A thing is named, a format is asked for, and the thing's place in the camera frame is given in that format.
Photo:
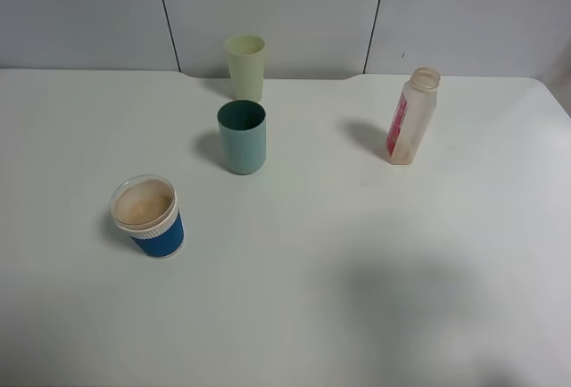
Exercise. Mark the pink label drink bottle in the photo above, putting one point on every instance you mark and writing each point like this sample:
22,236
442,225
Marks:
413,113

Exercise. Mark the teal plastic cup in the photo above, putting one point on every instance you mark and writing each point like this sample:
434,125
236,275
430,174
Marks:
242,127

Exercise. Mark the pale yellow plastic cup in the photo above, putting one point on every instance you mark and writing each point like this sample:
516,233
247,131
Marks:
246,61

